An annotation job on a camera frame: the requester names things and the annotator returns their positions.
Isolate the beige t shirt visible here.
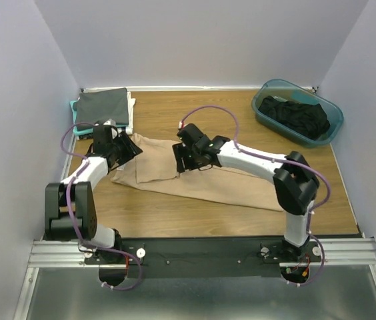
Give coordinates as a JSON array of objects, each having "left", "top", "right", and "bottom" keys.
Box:
[{"left": 111, "top": 133, "right": 282, "bottom": 212}]

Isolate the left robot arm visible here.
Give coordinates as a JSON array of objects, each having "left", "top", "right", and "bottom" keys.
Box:
[{"left": 44, "top": 121, "right": 142, "bottom": 263}]

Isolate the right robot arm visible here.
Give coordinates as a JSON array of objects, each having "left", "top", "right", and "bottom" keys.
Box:
[{"left": 173, "top": 123, "right": 319, "bottom": 259}]

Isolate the folded grey t shirt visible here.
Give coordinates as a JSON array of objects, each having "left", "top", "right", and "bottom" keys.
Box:
[{"left": 73, "top": 88, "right": 129, "bottom": 130}]

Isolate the teal plastic basket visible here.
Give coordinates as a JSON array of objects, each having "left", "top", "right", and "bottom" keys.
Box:
[{"left": 251, "top": 79, "right": 344, "bottom": 148}]

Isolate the black t shirt in basket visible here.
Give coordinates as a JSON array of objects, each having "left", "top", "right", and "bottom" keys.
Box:
[{"left": 256, "top": 95, "right": 330, "bottom": 140}]

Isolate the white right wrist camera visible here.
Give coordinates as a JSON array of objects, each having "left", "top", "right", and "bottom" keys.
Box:
[{"left": 178, "top": 121, "right": 185, "bottom": 130}]

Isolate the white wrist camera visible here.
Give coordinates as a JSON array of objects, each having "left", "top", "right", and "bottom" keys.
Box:
[
  {"left": 103, "top": 119, "right": 117, "bottom": 129},
  {"left": 178, "top": 121, "right": 185, "bottom": 130}
]

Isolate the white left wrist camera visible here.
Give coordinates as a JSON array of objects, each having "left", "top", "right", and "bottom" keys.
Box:
[{"left": 103, "top": 119, "right": 117, "bottom": 129}]

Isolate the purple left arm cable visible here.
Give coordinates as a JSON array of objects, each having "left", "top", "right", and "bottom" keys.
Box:
[{"left": 60, "top": 121, "right": 144, "bottom": 291}]

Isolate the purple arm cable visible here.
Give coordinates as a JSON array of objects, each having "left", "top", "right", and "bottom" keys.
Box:
[
  {"left": 60, "top": 121, "right": 144, "bottom": 291},
  {"left": 179, "top": 105, "right": 332, "bottom": 288}
]

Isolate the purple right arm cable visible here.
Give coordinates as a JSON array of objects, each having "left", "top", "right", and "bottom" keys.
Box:
[{"left": 179, "top": 105, "right": 332, "bottom": 288}]

